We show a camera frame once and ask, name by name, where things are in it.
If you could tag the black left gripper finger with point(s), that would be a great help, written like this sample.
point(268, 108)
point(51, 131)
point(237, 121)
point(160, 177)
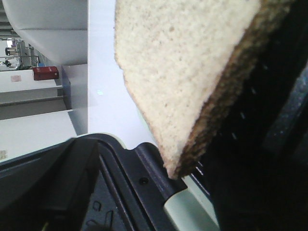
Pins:
point(50, 189)

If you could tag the breakfast maker hinged lid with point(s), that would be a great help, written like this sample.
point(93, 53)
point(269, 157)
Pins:
point(133, 193)

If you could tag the white bread slice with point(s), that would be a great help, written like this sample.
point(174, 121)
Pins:
point(184, 63)

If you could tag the mint green breakfast maker base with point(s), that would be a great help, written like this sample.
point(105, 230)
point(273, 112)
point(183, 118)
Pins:
point(254, 174)

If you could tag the red bin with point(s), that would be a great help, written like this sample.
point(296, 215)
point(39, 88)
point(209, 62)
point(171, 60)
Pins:
point(45, 73)

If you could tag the left grey upholstered chair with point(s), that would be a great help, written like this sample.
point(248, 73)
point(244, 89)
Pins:
point(56, 28)

